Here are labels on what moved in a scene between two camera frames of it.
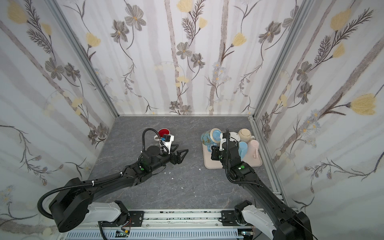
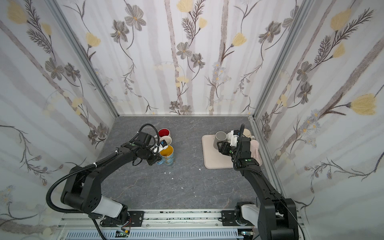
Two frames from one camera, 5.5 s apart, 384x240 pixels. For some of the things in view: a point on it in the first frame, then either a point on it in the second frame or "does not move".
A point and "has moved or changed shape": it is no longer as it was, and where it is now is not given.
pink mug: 253,156 does not move
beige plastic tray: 209,163 does not move
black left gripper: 177,159 → 156,157
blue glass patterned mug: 210,137 has moved or changed shape
